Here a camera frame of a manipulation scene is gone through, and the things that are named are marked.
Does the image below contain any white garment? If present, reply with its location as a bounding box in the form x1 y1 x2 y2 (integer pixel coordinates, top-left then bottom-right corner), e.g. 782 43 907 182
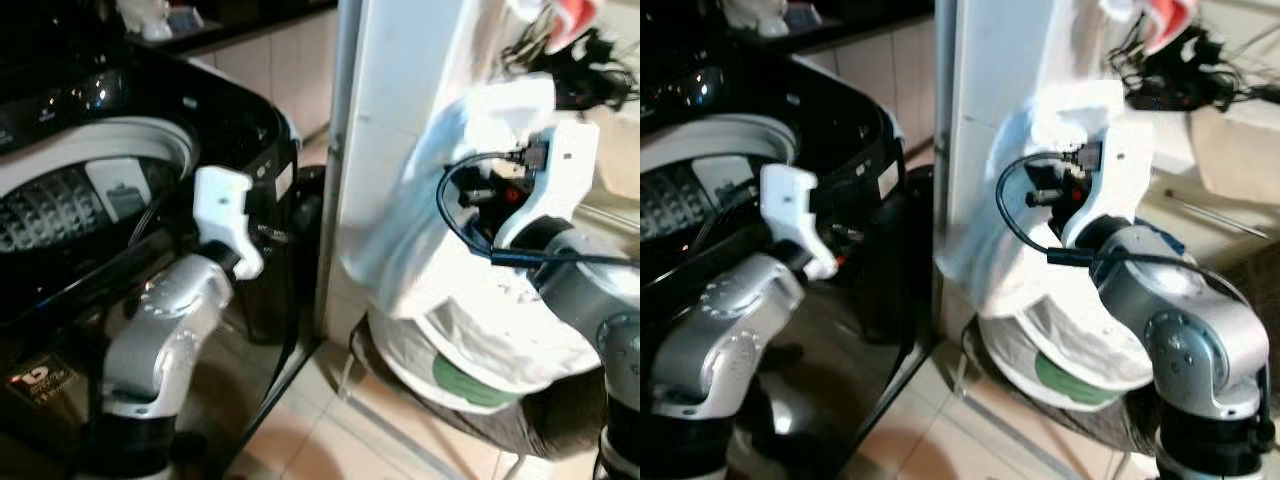
340 72 601 413
935 78 1166 406

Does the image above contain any black top-load washing machine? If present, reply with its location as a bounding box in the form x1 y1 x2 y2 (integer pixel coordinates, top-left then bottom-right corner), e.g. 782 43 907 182
0 40 306 480
640 45 936 480

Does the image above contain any grey drum lint filter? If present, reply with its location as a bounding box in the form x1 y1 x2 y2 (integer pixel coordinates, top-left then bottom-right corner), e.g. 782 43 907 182
85 158 151 223
690 155 756 216

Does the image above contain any tan box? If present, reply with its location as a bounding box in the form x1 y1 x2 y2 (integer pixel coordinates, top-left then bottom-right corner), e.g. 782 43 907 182
1190 105 1280 206
590 100 641 201

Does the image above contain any white upright panel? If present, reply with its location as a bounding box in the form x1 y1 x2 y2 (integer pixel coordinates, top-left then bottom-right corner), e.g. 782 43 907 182
932 0 1121 281
318 0 531 346

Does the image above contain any grey washer drum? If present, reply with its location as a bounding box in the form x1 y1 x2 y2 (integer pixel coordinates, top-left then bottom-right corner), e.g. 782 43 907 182
640 115 801 246
0 118 196 256

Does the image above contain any green cloth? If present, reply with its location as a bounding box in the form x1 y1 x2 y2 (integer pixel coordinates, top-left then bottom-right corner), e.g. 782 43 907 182
433 355 521 411
1033 352 1116 406

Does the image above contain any red and white item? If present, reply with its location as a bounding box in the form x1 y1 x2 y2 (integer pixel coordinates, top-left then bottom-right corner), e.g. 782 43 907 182
508 0 608 53
1100 0 1199 53

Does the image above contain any dark laundry basket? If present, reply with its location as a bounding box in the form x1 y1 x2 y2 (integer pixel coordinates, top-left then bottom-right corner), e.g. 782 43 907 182
350 315 606 463
960 320 1161 456

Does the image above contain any white object on counter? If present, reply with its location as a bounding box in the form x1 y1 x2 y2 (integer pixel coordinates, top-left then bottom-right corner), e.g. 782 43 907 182
720 0 821 39
115 0 206 43

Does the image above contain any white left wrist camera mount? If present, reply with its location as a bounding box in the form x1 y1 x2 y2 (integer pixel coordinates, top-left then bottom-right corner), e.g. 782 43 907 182
192 165 266 281
760 163 839 281

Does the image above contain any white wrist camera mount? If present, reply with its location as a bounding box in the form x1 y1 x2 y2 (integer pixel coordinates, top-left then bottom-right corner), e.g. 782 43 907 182
192 165 266 281
760 163 839 281
1060 118 1158 249
493 118 601 251

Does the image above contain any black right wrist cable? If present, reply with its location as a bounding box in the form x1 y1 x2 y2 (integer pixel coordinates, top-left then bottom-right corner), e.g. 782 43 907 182
436 150 641 269
994 152 1251 311

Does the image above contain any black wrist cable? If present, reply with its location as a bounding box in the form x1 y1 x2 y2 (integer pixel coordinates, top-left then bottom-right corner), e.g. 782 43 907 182
128 185 196 251
994 152 1251 311
690 185 811 291
436 150 641 269

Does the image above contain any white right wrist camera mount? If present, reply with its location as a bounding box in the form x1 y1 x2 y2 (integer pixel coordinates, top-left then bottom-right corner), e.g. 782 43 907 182
1060 118 1158 249
493 118 601 251

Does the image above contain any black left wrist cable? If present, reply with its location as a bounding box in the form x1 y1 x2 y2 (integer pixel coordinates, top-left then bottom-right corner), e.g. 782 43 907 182
128 185 196 251
690 185 811 291

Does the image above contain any black cable tangle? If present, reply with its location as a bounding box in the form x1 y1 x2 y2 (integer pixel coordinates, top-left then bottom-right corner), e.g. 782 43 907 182
1108 20 1280 113
498 28 639 113

